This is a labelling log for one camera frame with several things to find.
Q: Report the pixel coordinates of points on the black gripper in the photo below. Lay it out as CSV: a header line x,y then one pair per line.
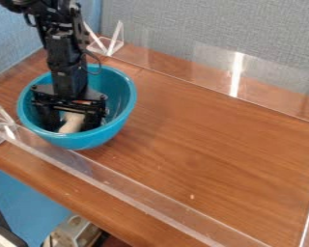
x,y
88,103

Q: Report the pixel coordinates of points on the white and brown plush mushroom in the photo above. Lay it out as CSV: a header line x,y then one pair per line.
x,y
74,121

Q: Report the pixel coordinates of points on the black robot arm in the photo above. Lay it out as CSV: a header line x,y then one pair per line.
x,y
58,19

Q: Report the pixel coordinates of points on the blue ceramic bowl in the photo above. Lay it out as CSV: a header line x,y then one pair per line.
x,y
114,83

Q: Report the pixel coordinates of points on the grey metal equipment below table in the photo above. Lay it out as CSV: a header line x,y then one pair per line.
x,y
75,232

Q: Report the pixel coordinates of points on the clear acrylic front barrier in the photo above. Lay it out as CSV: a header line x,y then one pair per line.
x,y
134,211

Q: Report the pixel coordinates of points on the clear acrylic barrier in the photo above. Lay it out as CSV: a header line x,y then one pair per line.
x,y
134,211
262,82

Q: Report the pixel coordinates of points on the black and white chair part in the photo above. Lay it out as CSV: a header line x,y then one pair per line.
x,y
10,239

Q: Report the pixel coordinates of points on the clear acrylic back barrier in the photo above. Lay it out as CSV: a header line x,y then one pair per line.
x,y
262,82

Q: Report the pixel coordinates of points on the clear acrylic corner bracket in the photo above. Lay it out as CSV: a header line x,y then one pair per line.
x,y
103,45

